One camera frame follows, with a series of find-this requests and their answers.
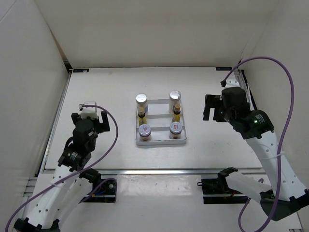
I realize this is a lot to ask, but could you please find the yellow small bottle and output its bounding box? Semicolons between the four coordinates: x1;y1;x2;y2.
172;103;181;122
138;107;147;126

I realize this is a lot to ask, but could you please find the white shaker bottle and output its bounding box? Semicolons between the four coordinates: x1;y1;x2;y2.
169;90;182;114
136;93;148;114

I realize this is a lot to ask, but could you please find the sauce jar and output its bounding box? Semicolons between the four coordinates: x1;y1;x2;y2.
169;121;183;139
138;124;152;141

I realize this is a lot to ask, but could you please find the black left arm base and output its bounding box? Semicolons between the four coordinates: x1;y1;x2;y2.
79;169;117;203

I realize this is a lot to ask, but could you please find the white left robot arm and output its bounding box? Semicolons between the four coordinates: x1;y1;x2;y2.
14;107;116;232

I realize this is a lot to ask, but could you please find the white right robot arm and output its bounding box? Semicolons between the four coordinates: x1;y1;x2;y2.
201;87;309;221

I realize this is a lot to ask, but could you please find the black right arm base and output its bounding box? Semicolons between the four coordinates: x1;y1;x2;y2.
197;167;248;204

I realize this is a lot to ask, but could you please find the white divided tray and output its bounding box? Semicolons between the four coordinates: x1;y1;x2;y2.
135;99;187;146

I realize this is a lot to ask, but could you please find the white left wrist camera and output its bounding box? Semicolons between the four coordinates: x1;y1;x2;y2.
79;101;98;120

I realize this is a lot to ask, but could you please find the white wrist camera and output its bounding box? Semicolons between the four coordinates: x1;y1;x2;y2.
79;101;98;120
225;79;240;88

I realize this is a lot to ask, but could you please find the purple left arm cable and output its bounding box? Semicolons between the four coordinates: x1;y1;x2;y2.
6;103;119;230

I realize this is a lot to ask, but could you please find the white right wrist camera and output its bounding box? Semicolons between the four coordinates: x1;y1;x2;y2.
225;79;240;88

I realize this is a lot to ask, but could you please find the aluminium frame rail front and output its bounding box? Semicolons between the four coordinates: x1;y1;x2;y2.
98;169;223;175

